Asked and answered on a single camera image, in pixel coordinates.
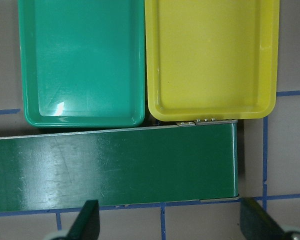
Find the green plastic tray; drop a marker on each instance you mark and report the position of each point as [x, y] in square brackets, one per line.
[82, 62]

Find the green conveyor belt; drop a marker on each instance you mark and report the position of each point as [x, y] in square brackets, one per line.
[119, 167]

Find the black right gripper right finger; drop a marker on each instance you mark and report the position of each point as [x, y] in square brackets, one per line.
[256, 224]

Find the yellow plastic tray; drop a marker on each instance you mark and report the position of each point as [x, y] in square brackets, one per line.
[211, 59]

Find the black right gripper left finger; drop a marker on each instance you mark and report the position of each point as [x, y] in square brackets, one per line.
[87, 224]

